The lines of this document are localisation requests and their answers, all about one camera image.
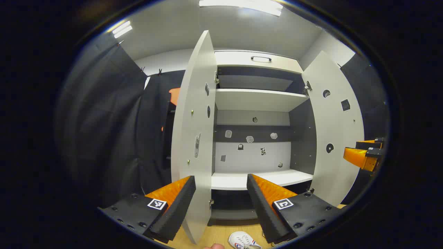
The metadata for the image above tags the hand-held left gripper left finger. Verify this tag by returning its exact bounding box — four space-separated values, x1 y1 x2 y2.
98 175 197 244

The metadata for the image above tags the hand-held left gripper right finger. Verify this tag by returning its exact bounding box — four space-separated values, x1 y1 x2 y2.
246 174 341 244

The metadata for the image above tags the white shoe cabinet door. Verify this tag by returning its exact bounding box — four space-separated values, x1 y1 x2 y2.
301 51 365 207
171 30 218 244

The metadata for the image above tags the white canvas shoe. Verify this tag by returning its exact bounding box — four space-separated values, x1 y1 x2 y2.
228 231 262 249

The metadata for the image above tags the white shoe cabinet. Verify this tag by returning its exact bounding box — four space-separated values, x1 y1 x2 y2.
209 50 316 222

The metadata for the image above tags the white cabinet drawer front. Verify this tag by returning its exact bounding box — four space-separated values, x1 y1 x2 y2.
215 51 304 74

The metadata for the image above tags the ceiling light panel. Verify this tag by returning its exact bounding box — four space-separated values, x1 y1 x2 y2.
199 0 283 17
111 21 133 39

